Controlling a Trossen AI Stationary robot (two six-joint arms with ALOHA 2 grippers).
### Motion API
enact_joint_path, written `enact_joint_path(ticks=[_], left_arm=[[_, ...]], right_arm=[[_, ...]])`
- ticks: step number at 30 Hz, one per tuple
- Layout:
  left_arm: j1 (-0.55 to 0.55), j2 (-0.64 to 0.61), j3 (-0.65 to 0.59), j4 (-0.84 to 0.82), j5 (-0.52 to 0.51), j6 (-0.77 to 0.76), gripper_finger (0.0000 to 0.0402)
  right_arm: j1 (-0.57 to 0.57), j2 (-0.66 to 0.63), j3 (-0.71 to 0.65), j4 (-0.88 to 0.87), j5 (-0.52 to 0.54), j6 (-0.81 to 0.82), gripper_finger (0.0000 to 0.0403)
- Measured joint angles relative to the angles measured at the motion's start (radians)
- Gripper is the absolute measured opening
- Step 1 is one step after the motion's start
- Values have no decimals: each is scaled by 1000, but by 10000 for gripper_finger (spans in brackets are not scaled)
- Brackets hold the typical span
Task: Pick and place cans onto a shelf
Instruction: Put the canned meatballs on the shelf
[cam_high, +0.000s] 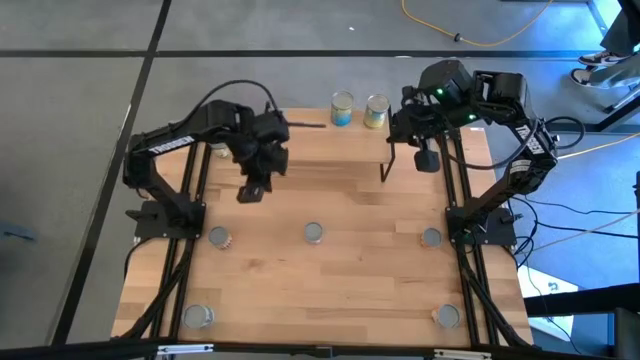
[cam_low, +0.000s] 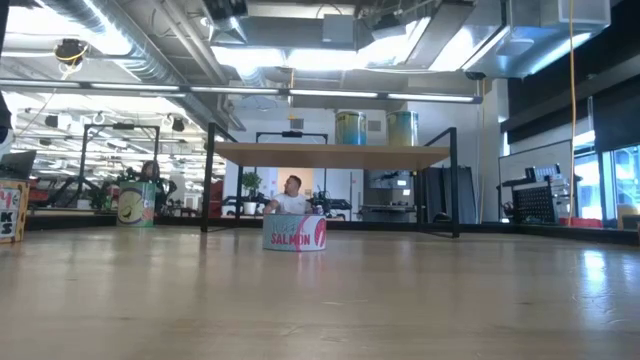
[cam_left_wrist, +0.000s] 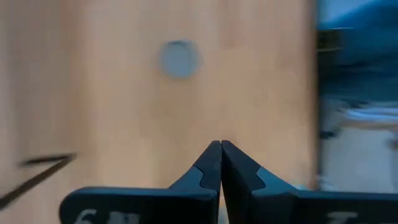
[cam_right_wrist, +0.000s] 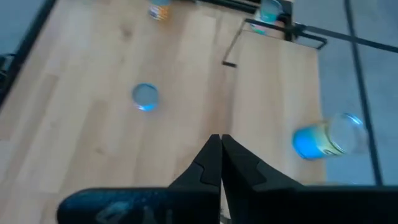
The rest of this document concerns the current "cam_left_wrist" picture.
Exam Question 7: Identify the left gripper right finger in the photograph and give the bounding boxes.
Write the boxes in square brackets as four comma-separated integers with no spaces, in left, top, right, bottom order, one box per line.
[221,139,398,224]

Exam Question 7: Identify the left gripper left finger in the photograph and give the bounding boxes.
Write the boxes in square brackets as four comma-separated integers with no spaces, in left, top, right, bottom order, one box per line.
[59,139,223,224]

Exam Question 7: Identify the teal salmon can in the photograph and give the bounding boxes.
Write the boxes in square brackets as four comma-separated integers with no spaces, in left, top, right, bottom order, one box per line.
[157,39,203,80]

